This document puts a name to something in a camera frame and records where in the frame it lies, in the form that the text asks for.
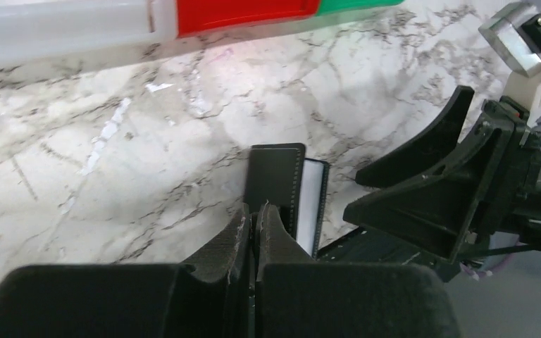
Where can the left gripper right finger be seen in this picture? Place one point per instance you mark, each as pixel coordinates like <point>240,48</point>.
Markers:
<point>297,296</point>

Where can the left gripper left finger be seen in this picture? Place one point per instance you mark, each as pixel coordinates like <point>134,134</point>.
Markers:
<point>206,295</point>

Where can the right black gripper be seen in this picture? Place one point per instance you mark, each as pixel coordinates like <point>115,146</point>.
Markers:
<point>433,210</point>

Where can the black leather card holder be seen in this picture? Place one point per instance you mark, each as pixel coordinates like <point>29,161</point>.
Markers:
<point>274,176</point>

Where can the green plastic bin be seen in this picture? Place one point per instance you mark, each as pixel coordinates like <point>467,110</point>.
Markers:
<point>335,6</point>

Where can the red plastic bin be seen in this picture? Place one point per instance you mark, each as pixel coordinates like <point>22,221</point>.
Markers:
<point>195,16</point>

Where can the white plastic bin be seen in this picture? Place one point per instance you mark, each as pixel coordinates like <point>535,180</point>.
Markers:
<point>31,30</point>

